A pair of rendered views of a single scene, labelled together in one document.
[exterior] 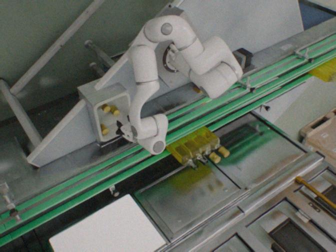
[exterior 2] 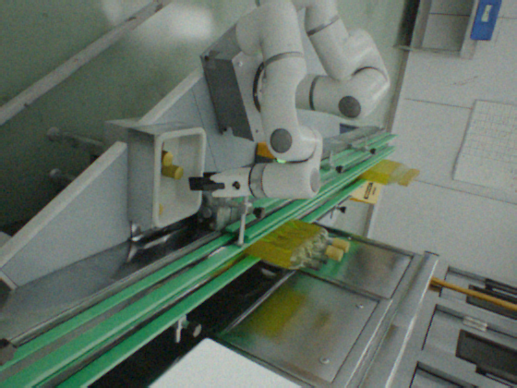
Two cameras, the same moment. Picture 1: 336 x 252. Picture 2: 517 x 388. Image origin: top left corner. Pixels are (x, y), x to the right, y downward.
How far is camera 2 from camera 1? 0.91 m
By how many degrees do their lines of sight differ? 33
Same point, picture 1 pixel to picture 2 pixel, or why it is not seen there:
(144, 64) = (290, 22)
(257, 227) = (436, 350)
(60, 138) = (70, 217)
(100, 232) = not seen: outside the picture
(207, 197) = (342, 319)
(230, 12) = not seen: hidden behind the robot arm
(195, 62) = (342, 49)
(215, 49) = (363, 38)
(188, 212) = (330, 345)
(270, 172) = (392, 282)
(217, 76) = (368, 79)
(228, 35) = not seen: hidden behind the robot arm
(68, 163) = (86, 273)
